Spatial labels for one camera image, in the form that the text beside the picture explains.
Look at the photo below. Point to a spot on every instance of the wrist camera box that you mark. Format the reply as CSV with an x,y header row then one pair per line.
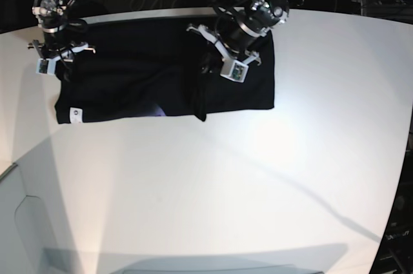
x,y
234,70
45,66

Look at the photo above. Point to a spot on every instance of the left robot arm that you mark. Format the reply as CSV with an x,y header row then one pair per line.
x,y
277,12

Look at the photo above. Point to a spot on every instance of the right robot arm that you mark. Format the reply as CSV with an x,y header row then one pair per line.
x,y
56,25

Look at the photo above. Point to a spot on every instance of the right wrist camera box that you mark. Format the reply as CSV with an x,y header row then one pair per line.
x,y
45,66

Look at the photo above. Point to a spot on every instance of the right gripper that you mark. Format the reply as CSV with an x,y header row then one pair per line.
x,y
62,45

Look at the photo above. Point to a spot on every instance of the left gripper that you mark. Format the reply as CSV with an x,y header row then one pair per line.
x,y
235,36

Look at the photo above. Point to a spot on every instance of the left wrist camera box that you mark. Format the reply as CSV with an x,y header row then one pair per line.
x,y
234,70

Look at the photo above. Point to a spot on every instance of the black T-shirt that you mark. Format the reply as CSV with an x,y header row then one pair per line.
x,y
151,68

